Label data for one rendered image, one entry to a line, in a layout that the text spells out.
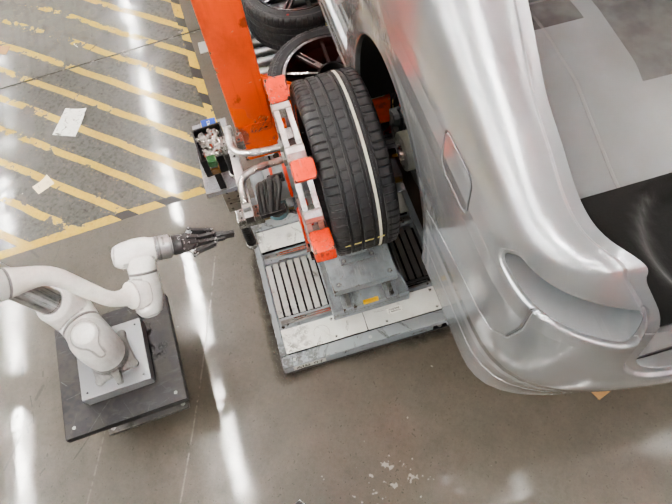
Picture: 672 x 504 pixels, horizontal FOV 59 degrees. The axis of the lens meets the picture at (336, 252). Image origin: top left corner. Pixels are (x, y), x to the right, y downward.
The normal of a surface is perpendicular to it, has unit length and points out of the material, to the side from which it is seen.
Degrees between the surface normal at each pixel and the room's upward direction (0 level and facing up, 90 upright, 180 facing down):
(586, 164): 19
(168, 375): 0
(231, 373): 0
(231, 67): 90
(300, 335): 0
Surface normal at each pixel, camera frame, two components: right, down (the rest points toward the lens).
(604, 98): 0.02, -0.14
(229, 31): 0.27, 0.83
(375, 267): -0.09, -0.49
